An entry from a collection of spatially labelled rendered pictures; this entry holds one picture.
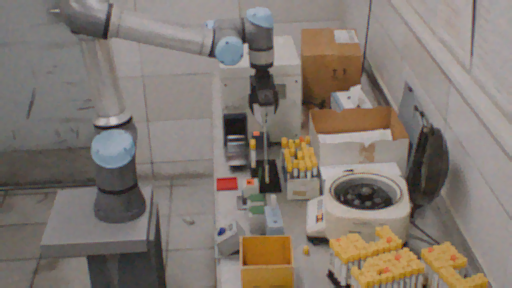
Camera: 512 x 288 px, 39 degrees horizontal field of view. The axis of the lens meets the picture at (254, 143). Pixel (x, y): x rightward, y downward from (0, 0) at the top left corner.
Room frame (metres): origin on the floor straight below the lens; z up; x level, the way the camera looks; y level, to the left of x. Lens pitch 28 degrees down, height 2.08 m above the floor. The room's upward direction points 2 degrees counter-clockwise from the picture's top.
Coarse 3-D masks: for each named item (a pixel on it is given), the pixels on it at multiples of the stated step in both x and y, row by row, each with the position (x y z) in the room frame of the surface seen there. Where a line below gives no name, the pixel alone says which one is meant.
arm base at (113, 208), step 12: (108, 192) 1.75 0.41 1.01; (120, 192) 1.75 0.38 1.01; (132, 192) 1.77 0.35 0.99; (96, 204) 1.77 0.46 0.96; (108, 204) 1.74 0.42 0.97; (120, 204) 1.74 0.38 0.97; (132, 204) 1.76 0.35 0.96; (144, 204) 1.79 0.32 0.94; (96, 216) 1.76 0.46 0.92; (108, 216) 1.73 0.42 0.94; (120, 216) 1.73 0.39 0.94; (132, 216) 1.74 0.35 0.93
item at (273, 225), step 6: (264, 210) 1.70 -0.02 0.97; (270, 210) 1.68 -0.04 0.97; (276, 210) 1.68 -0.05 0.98; (264, 216) 1.70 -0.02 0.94; (270, 216) 1.65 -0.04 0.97; (276, 216) 1.65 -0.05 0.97; (270, 222) 1.62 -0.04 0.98; (276, 222) 1.62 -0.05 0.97; (282, 222) 1.62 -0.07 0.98; (270, 228) 1.61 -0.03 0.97; (276, 228) 1.61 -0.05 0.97; (282, 228) 1.61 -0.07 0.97; (264, 234) 1.70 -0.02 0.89; (270, 234) 1.61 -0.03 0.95; (276, 234) 1.61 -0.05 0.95; (282, 234) 1.61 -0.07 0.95
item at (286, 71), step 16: (288, 48) 2.40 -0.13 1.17; (240, 64) 2.26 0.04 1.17; (288, 64) 2.26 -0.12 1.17; (224, 80) 2.25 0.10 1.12; (240, 80) 2.25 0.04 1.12; (288, 80) 2.26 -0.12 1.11; (224, 96) 2.25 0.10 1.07; (240, 96) 2.25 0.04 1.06; (288, 96) 2.26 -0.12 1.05; (224, 112) 2.25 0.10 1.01; (240, 112) 2.25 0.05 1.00; (288, 112) 2.26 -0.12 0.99; (224, 128) 2.25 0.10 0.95; (240, 128) 2.37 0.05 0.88; (256, 128) 2.26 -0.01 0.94; (272, 128) 2.26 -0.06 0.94; (288, 128) 2.26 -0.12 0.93; (224, 144) 2.25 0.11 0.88; (256, 144) 2.23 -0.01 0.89
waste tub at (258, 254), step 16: (256, 240) 1.56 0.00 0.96; (272, 240) 1.56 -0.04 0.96; (288, 240) 1.56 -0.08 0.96; (240, 256) 1.48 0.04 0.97; (256, 256) 1.56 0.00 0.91; (272, 256) 1.56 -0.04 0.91; (288, 256) 1.56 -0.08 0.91; (256, 272) 1.43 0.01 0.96; (272, 272) 1.43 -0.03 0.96; (288, 272) 1.43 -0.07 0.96
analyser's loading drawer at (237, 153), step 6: (228, 132) 2.28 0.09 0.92; (234, 132) 2.28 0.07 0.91; (240, 132) 2.28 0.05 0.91; (228, 138) 2.18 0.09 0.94; (234, 138) 2.18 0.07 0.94; (240, 138) 2.18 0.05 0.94; (228, 144) 2.16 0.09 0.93; (234, 144) 2.14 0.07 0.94; (240, 144) 2.14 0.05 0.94; (228, 150) 2.14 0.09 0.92; (234, 150) 2.14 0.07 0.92; (240, 150) 2.14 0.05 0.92; (246, 150) 2.14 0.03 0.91; (228, 156) 2.08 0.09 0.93; (234, 156) 2.08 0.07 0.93; (240, 156) 2.08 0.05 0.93; (246, 156) 2.08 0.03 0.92; (228, 162) 2.08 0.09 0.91; (234, 162) 2.08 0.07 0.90; (240, 162) 2.08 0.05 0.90; (246, 162) 2.08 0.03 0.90
